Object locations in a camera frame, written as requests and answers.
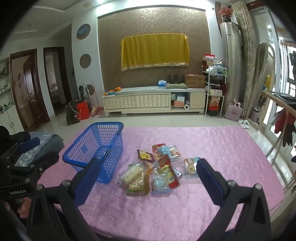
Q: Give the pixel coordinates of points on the standing air conditioner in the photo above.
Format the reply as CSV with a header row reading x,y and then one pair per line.
x,y
231,43

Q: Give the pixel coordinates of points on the black bag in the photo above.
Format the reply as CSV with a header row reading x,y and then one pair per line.
x,y
72,112

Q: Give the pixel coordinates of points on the green folded cloth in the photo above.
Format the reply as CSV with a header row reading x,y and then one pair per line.
x,y
176,86

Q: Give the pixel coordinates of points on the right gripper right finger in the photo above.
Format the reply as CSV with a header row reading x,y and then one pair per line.
x,y
243,211

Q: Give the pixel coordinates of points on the red bag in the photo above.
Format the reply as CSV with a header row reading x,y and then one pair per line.
x,y
83,111

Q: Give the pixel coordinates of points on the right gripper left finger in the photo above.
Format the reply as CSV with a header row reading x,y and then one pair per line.
x,y
54,213

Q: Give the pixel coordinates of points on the light blue cartoon packet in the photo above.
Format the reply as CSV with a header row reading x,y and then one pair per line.
x,y
171,151

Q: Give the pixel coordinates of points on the pink quilted tablecloth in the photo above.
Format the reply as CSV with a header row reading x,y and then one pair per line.
x,y
184,213

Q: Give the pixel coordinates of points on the cardboard box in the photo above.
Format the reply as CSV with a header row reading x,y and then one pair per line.
x,y
194,81

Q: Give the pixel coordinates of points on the oranges on plate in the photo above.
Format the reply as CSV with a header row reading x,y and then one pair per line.
x,y
113,92

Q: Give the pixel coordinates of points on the blue cartoon cake packet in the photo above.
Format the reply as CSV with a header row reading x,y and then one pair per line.
x,y
190,167

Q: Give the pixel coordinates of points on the white slippers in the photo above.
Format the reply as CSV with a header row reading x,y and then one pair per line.
x,y
244,124

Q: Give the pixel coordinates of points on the blue plastic basket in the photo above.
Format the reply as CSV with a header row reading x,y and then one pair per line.
x,y
101,140

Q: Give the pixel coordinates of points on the blue striped cake packet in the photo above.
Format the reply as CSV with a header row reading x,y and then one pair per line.
x,y
161,183

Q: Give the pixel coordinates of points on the white metal shelf rack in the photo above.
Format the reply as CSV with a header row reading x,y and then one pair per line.
x,y
215,87

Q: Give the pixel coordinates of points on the left hand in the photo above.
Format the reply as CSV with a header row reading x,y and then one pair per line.
x,y
21,211

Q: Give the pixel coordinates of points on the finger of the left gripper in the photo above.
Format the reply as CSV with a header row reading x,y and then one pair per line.
x,y
14,152
44,159

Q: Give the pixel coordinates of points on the pink gift bag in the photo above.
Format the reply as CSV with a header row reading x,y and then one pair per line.
x,y
234,111

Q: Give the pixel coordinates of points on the patterned curtain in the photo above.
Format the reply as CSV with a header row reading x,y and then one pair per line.
x,y
250,50

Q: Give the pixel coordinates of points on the cream tv cabinet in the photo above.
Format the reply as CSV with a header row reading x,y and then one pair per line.
x,y
152,99

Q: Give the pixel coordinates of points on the brown wooden door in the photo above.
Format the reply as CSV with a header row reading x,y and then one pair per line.
x,y
26,90

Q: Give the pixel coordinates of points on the cracker pack green ends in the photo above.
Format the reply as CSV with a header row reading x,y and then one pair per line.
x,y
140,186

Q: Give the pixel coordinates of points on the cracker pack white strip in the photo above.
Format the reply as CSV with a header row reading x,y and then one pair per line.
x,y
133,171

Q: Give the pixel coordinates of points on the red yellow snack packet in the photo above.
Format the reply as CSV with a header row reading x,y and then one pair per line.
x,y
166,169

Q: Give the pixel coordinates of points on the blue tissue pack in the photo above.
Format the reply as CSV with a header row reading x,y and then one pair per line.
x,y
162,84

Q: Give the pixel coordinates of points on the grey cushioned chair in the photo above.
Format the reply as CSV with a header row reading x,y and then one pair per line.
x,y
48,142

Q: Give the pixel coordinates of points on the purple cracker packet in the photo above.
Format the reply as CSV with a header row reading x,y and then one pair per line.
x,y
145,156

